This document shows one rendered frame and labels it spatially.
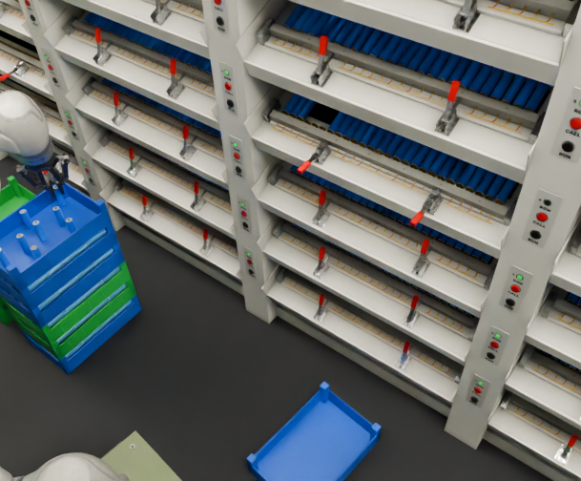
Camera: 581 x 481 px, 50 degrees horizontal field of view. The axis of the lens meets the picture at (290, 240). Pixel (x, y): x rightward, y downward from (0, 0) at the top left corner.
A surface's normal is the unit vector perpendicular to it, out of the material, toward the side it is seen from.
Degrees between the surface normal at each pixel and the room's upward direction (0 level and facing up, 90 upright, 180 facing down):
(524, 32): 21
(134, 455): 1
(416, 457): 0
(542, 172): 90
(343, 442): 0
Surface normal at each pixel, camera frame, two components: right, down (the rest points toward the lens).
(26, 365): -0.04, -0.68
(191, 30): -0.25, -0.42
